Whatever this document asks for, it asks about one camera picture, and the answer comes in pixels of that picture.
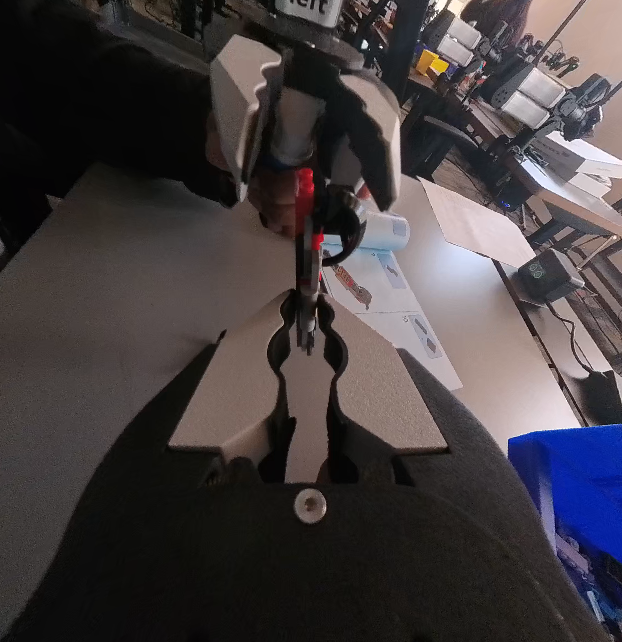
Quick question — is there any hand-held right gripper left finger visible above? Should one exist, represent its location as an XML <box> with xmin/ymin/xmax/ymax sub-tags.
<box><xmin>169</xmin><ymin>290</ymin><xmax>297</xmax><ymax>464</ymax></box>

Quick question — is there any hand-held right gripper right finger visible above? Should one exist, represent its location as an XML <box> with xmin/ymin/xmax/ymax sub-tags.
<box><xmin>316</xmin><ymin>296</ymin><xmax>448</xmax><ymax>454</ymax></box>

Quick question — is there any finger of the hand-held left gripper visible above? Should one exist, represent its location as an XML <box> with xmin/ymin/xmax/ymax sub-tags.
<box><xmin>333</xmin><ymin>70</ymin><xmax>403</xmax><ymax>212</ymax></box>
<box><xmin>209</xmin><ymin>34</ymin><xmax>284</xmax><ymax>205</ymax></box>

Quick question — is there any grey red toy brick model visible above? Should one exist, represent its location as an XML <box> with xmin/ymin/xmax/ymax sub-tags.
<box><xmin>293</xmin><ymin>168</ymin><xmax>328</xmax><ymax>357</ymax></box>

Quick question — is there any person's left forearm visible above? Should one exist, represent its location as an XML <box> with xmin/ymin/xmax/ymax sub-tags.
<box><xmin>0</xmin><ymin>0</ymin><xmax>236</xmax><ymax>211</ymax></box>

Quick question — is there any grey-brown desk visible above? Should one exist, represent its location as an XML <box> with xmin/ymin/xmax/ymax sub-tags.
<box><xmin>0</xmin><ymin>160</ymin><xmax>583</xmax><ymax>642</ymax></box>

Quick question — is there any dark side desk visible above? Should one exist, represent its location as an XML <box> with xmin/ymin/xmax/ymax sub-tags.
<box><xmin>494</xmin><ymin>258</ymin><xmax>622</xmax><ymax>427</ymax></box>

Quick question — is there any person's left hand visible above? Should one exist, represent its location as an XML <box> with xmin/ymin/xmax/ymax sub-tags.
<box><xmin>205</xmin><ymin>113</ymin><xmax>304</xmax><ymax>237</ymax></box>

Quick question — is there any black office chair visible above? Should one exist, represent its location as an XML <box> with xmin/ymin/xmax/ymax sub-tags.
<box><xmin>381</xmin><ymin>0</ymin><xmax>479</xmax><ymax>181</ymax></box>

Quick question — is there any yellow storage bin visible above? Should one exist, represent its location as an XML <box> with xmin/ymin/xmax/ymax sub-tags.
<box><xmin>416</xmin><ymin>49</ymin><xmax>449</xmax><ymax>76</ymax></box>

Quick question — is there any brick instruction booklet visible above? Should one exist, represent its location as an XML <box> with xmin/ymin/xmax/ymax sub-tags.
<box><xmin>318</xmin><ymin>211</ymin><xmax>464</xmax><ymax>392</ymax></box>

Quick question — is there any white paper sheet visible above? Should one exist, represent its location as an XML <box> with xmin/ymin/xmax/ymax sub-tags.
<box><xmin>419</xmin><ymin>177</ymin><xmax>537</xmax><ymax>269</ymax></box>

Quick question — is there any computer with coloured lights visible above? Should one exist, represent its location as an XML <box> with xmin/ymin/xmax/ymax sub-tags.
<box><xmin>486</xmin><ymin>176</ymin><xmax>530</xmax><ymax>211</ymax></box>

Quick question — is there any large flat white box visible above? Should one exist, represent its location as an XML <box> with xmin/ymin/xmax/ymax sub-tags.
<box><xmin>534</xmin><ymin>131</ymin><xmax>622</xmax><ymax>184</ymax></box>

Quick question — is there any dark cube device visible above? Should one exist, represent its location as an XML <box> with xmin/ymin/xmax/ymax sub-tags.
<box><xmin>517</xmin><ymin>248</ymin><xmax>585</xmax><ymax>305</ymax></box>

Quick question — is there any background work table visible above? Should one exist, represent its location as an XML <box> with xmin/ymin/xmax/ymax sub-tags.
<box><xmin>406</xmin><ymin>70</ymin><xmax>622</xmax><ymax>241</ymax></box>

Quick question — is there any blue plastic bin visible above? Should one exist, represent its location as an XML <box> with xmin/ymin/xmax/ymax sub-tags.
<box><xmin>508</xmin><ymin>424</ymin><xmax>622</xmax><ymax>642</ymax></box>

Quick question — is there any black rectangular device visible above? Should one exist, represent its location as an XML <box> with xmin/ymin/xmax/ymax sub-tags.
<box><xmin>572</xmin><ymin>368</ymin><xmax>622</xmax><ymax>427</ymax></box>

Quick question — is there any pile of mixed toy bricks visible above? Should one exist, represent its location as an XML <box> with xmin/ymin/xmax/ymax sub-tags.
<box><xmin>557</xmin><ymin>527</ymin><xmax>622</xmax><ymax>642</ymax></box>

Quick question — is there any black device cable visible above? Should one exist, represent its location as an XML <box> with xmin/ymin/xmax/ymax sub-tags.
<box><xmin>547</xmin><ymin>303</ymin><xmax>600</xmax><ymax>377</ymax></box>

